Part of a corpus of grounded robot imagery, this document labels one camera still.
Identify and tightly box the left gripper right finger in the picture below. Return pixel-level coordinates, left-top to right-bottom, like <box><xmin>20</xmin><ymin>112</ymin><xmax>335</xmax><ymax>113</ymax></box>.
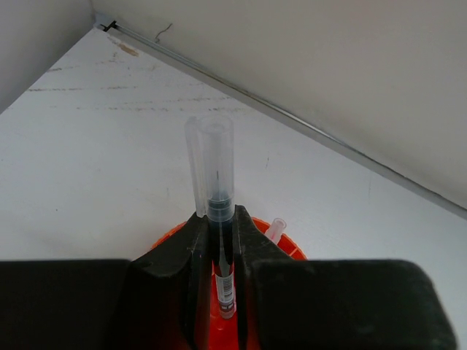
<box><xmin>233</xmin><ymin>206</ymin><xmax>456</xmax><ymax>349</ymax></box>

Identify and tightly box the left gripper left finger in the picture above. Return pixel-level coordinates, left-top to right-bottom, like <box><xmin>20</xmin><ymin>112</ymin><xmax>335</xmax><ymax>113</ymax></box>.
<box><xmin>1</xmin><ymin>216</ymin><xmax>211</xmax><ymax>349</ymax></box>

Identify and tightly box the pink thin pen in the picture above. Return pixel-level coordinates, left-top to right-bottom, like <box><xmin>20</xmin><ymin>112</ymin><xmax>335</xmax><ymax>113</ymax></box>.
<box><xmin>265</xmin><ymin>218</ymin><xmax>287</xmax><ymax>245</ymax></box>

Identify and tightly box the black pen clear cap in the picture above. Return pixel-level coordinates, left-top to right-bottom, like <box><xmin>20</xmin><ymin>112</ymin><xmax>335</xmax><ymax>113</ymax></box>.
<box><xmin>185</xmin><ymin>116</ymin><xmax>236</xmax><ymax>319</ymax></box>

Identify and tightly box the orange round organizer container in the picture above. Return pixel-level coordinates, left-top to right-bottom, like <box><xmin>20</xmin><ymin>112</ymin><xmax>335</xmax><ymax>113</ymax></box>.
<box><xmin>151</xmin><ymin>217</ymin><xmax>306</xmax><ymax>350</ymax></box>

